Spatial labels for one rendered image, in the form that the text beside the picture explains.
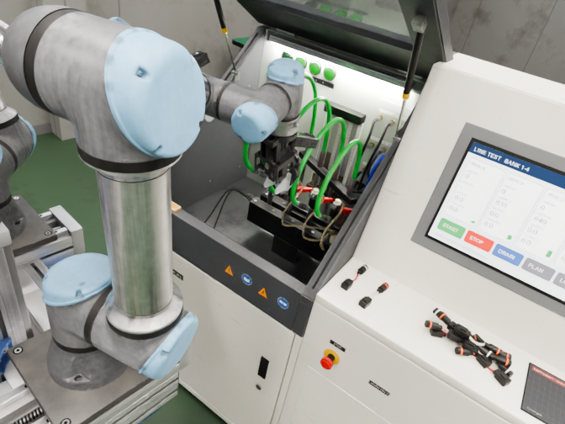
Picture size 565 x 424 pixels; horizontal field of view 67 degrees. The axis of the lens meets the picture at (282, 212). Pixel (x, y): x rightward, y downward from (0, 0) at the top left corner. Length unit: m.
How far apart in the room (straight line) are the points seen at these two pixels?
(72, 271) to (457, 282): 0.95
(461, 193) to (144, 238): 0.87
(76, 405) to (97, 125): 0.57
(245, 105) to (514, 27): 8.67
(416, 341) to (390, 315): 0.09
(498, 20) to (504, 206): 8.30
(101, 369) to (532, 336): 1.02
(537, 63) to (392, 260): 8.13
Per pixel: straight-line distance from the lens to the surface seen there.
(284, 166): 0.99
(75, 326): 0.78
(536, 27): 9.25
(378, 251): 1.31
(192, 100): 0.48
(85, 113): 0.47
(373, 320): 1.17
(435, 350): 1.18
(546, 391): 1.27
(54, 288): 0.77
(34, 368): 0.97
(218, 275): 1.42
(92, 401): 0.90
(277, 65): 0.89
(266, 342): 1.44
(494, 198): 1.21
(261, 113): 0.79
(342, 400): 1.40
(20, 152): 1.26
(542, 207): 1.20
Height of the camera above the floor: 1.80
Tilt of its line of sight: 34 degrees down
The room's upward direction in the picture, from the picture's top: 11 degrees clockwise
